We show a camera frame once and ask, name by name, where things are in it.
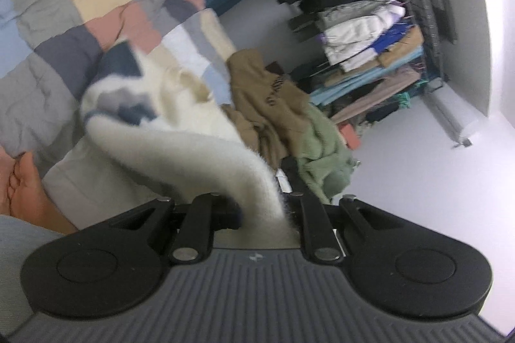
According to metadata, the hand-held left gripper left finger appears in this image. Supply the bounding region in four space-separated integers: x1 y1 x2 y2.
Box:
108 193 243 263

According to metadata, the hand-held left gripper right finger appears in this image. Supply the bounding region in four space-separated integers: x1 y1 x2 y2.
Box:
280 157 405 264

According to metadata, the white fluffy sweater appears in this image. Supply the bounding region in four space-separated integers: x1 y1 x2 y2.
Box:
80 41 300 249

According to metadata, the green fleece garment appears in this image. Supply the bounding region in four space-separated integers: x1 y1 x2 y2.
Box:
295 103 359 205

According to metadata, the salmon pink cloth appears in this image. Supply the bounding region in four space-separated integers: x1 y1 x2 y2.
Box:
340 123 363 150

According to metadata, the brown hoodie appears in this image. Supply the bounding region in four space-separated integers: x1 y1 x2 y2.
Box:
221 49 310 170

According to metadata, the light blue hanging garment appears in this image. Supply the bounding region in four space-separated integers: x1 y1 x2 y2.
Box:
310 49 425 106

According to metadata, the pale pink hanging garment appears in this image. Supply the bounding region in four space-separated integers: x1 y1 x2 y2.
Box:
330 67 423 122

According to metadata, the teal green hanging garment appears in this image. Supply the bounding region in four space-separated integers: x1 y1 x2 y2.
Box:
396 81 427 110

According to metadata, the white puffer jacket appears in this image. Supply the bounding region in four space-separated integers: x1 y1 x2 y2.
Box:
318 5 407 72

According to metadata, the white air conditioner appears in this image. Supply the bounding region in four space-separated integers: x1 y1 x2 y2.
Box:
428 85 481 146

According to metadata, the royal blue hanging garment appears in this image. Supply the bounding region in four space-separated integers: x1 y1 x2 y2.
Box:
372 23 407 56

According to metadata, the grey furry coat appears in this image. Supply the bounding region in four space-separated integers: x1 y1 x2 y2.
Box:
290 0 387 33

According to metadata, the tan hanging garment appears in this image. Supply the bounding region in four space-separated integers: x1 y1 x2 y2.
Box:
378 27 425 68

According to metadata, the person's bare foot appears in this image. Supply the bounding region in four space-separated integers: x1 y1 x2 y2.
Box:
0 152 79 235

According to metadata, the person's grey trouser leg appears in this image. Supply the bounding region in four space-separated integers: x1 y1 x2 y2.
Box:
0 214 65 328

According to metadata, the patchwork blanket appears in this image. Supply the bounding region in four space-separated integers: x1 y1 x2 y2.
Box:
0 0 242 207

